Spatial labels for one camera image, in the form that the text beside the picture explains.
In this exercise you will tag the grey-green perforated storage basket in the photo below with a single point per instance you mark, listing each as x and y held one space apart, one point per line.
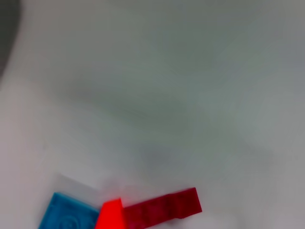
8 31

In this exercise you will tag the dark red toy brick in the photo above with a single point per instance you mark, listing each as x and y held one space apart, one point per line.
162 210

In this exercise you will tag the red sloped toy brick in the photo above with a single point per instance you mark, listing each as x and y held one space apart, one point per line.
110 214

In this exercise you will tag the blue square toy brick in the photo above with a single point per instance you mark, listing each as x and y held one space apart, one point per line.
69 214

